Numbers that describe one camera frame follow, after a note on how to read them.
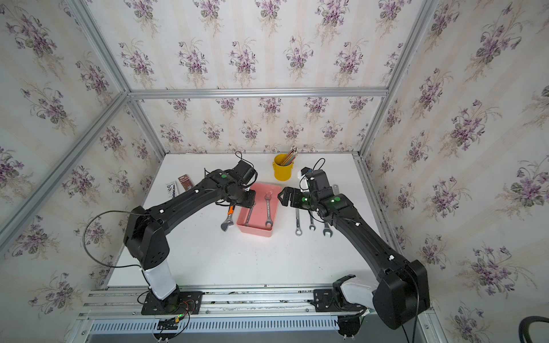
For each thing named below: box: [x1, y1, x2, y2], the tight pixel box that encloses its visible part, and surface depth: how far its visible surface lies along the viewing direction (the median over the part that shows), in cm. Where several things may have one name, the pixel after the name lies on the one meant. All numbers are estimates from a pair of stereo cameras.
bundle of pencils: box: [280, 145, 299, 167], surface depth 103 cm
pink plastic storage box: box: [236, 182, 282, 237], surface depth 97 cm
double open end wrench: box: [265, 192, 274, 228], surface depth 98 cm
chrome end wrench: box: [295, 208, 303, 237], surface depth 95 cm
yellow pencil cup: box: [273, 153, 294, 182], surface depth 111 cm
